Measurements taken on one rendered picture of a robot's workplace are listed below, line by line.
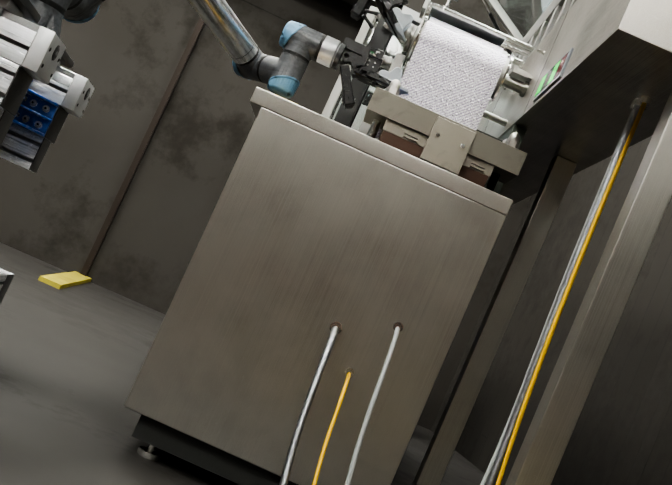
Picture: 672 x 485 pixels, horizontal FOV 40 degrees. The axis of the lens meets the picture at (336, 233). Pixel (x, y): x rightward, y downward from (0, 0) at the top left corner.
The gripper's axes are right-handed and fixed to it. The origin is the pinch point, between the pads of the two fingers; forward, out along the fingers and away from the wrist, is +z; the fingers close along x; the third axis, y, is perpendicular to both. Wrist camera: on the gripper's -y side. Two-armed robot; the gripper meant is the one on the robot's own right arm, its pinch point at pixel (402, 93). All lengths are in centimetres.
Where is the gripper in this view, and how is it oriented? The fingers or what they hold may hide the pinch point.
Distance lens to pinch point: 247.9
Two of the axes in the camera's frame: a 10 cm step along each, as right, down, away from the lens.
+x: -0.2, 0.8, 10.0
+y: 4.1, -9.1, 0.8
